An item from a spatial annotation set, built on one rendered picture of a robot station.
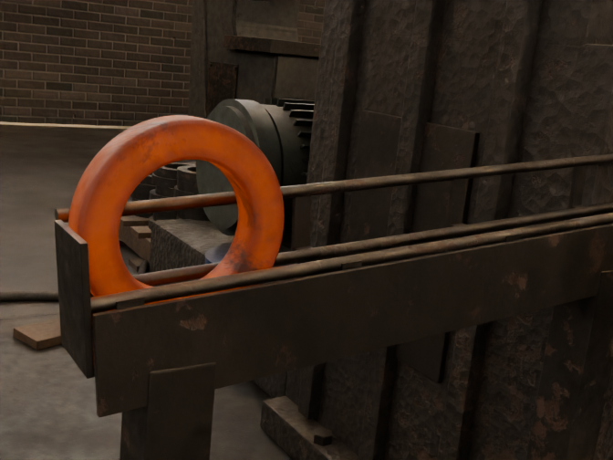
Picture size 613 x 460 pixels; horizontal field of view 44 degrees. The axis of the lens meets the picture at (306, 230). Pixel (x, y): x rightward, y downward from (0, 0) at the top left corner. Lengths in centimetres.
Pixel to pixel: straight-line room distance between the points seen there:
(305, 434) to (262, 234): 97
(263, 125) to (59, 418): 87
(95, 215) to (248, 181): 13
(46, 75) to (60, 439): 536
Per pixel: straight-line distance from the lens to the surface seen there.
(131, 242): 300
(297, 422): 164
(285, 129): 206
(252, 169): 64
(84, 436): 171
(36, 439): 171
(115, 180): 60
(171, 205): 68
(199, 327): 63
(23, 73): 680
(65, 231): 61
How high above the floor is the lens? 82
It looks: 13 degrees down
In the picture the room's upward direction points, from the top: 6 degrees clockwise
